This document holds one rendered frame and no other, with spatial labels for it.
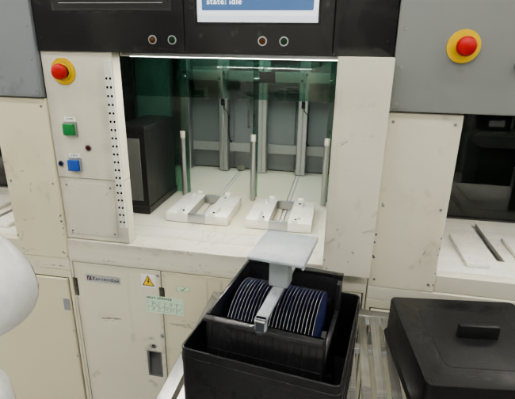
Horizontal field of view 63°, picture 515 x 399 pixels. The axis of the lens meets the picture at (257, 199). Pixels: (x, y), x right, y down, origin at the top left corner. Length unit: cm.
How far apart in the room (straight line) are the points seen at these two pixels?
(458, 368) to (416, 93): 57
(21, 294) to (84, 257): 81
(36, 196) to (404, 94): 104
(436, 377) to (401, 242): 38
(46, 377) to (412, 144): 141
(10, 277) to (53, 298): 95
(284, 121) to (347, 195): 99
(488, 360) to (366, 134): 51
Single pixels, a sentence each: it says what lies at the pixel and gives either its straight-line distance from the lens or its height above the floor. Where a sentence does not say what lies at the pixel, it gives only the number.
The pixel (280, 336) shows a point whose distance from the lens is 71.
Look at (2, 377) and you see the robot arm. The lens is 68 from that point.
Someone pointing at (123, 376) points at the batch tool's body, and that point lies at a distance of 159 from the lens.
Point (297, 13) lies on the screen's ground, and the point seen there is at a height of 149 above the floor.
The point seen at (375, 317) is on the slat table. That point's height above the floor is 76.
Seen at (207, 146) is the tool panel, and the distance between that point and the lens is 205.
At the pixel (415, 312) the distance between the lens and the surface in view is 105.
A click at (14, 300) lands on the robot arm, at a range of 59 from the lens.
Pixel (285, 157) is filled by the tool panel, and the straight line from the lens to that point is 200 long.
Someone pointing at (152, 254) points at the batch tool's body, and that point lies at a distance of 127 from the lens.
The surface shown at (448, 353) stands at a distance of 95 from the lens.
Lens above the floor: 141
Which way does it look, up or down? 20 degrees down
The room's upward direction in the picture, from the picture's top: 1 degrees clockwise
